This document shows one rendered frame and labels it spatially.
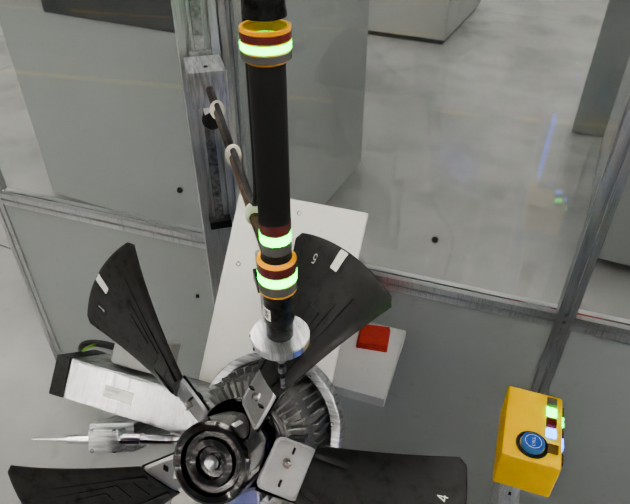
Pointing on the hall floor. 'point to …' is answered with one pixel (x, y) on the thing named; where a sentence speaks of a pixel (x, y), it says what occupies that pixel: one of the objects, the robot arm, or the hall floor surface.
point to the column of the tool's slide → (218, 242)
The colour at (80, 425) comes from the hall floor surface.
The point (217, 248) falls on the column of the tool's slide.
